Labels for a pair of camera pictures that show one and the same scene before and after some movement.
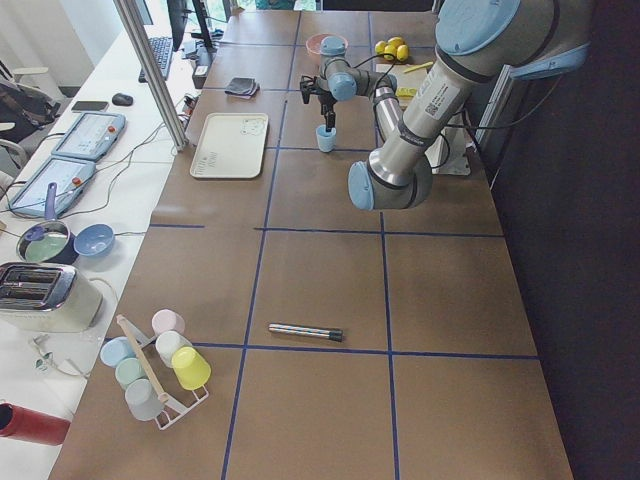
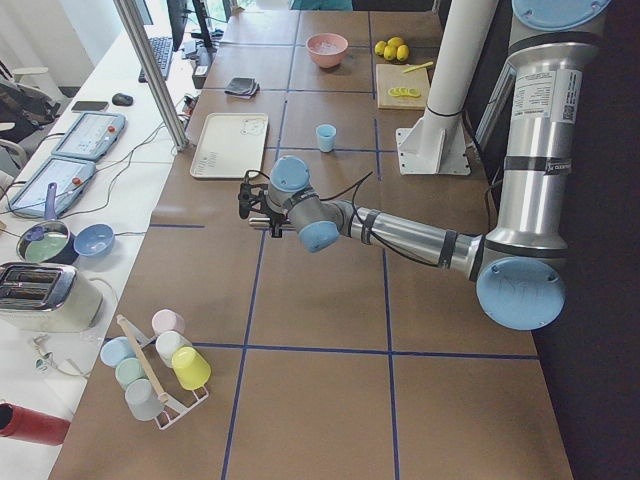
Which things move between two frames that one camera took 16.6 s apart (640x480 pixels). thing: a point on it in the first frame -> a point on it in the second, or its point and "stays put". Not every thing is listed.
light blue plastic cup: (326, 139) stays put
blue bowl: (93, 239) stays put
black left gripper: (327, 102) -> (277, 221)
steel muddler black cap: (308, 331) -> (269, 223)
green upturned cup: (128, 370) stays put
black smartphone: (90, 106) stays put
